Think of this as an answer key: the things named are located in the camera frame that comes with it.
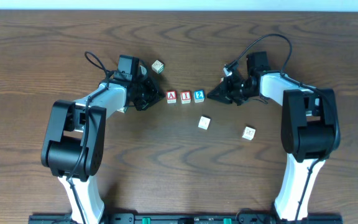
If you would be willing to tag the blue number 2 block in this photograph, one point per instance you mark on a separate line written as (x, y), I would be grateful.
(199, 96)

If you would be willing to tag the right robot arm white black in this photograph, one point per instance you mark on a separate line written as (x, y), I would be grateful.
(309, 131)

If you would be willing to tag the red letter A block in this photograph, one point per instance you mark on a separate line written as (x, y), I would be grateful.
(171, 97)

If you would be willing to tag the plain white wooden block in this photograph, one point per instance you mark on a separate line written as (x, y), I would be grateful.
(248, 133)

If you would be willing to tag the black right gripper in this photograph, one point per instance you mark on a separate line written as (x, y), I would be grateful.
(229, 90)

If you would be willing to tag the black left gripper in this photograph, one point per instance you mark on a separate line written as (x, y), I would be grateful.
(149, 91)

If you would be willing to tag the white block blue edge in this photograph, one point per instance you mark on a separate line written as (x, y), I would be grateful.
(204, 122)

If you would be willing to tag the red letter I block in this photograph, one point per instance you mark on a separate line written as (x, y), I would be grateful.
(185, 97)

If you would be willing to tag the black mounting rail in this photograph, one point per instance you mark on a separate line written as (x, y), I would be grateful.
(243, 218)

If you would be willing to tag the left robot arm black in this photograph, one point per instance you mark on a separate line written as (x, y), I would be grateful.
(74, 141)

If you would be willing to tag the white block green side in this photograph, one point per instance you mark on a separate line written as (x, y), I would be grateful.
(158, 67)

